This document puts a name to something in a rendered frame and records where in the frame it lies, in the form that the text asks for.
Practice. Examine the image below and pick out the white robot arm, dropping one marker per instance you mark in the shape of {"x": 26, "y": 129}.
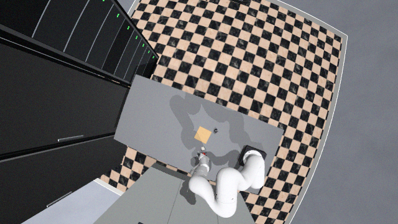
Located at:
{"x": 228, "y": 182}

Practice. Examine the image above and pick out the tan mat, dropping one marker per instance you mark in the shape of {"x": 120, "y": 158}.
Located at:
{"x": 202, "y": 134}

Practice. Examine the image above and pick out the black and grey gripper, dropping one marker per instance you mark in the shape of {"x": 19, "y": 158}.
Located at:
{"x": 202, "y": 155}

